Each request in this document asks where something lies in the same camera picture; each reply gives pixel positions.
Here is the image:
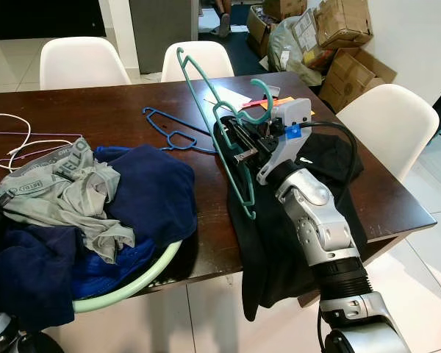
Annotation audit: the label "teal clothes hanger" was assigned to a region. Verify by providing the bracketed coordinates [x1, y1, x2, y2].
[176, 46, 281, 221]

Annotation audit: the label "black Petronas shirt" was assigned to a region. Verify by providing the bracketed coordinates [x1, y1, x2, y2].
[226, 132, 369, 321]

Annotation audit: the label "blue clothes hanger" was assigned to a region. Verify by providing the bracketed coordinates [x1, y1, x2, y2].
[141, 106, 218, 156]

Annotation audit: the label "pink clothes hanger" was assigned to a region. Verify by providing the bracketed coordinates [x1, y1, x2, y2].
[0, 129, 84, 142]

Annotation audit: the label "white clothes hanger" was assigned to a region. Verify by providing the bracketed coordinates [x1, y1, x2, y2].
[0, 112, 75, 172]

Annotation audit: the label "white paper sheet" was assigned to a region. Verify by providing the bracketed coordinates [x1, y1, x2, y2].
[205, 86, 253, 112]

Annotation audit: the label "orange printed packet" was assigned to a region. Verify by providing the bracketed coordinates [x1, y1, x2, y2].
[268, 95, 295, 112]

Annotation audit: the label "white plastic chair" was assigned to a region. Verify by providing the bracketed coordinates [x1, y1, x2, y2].
[38, 36, 132, 91]
[336, 82, 441, 182]
[159, 40, 235, 84]

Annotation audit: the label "navy blue garment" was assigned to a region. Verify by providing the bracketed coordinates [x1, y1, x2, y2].
[95, 144, 200, 255]
[0, 224, 82, 332]

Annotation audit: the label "clear plastic bag of rubbish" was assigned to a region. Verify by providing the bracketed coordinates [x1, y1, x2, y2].
[268, 15, 325, 86]

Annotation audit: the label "person's bare legs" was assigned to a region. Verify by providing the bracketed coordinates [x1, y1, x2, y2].
[212, 0, 233, 37]

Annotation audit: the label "open cardboard box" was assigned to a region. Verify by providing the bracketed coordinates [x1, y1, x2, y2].
[319, 47, 398, 112]

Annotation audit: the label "filled cardboard box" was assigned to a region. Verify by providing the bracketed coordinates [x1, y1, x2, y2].
[262, 0, 308, 22]

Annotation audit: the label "closed cardboard box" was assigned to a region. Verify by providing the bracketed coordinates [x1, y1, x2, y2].
[315, 0, 374, 51]

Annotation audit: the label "pale green laundry basket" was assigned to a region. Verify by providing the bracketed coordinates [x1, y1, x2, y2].
[69, 238, 185, 315]

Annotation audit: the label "royal blue garment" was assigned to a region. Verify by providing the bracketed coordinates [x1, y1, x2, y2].
[69, 235, 159, 299]

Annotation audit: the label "blue cable tag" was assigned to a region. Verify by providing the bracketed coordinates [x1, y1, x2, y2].
[284, 124, 303, 141]

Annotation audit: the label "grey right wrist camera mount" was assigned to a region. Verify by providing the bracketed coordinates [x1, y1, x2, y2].
[255, 97, 315, 185]

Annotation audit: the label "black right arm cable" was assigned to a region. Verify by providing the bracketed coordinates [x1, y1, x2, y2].
[294, 121, 362, 223]

